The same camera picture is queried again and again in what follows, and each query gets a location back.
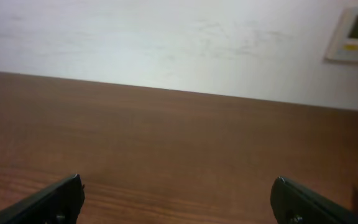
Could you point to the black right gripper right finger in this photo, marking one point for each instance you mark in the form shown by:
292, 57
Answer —
293, 203

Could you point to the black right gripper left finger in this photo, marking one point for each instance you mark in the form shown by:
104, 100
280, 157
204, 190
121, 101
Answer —
60, 202

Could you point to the white wall control panel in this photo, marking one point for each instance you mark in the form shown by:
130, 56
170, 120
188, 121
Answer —
343, 46

